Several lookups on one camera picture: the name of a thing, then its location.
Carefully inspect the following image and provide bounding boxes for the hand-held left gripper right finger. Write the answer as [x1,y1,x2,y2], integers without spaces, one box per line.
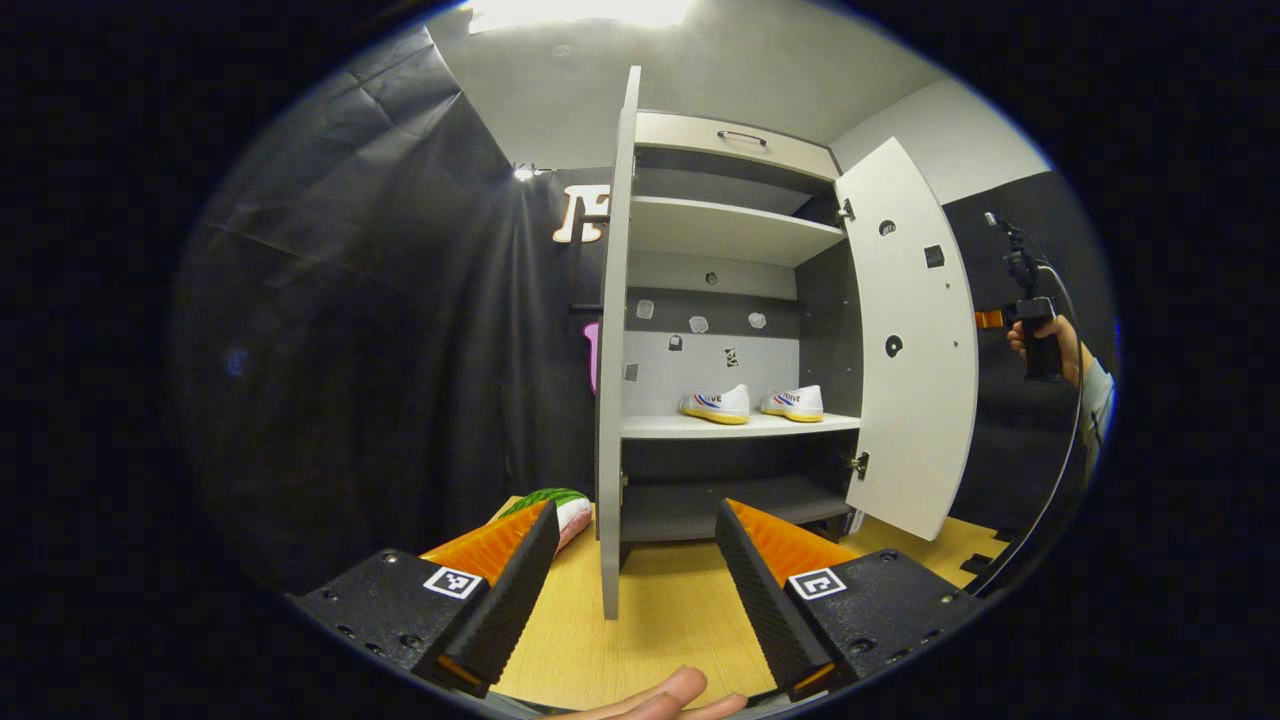
[715,498,986,703]

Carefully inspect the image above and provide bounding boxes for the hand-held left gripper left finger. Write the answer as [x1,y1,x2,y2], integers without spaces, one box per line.
[285,498,563,701]

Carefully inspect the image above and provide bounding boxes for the white cabinet door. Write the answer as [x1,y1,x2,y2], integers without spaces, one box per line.
[595,65,641,621]
[835,137,979,542]

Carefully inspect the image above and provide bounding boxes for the white canvas shoe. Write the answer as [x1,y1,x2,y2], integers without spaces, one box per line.
[680,385,751,426]
[760,385,824,423]

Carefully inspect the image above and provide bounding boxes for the white shoe cabinet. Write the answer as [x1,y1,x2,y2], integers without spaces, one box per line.
[615,108,866,571]

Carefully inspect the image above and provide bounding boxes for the white cabinet drawer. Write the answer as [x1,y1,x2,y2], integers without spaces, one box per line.
[633,108,841,183]

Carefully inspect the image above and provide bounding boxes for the watermelon slice cushion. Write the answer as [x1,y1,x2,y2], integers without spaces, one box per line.
[497,488,593,553]

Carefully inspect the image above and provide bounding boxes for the ceiling light panel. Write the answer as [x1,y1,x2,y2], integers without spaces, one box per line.
[468,0,691,33]

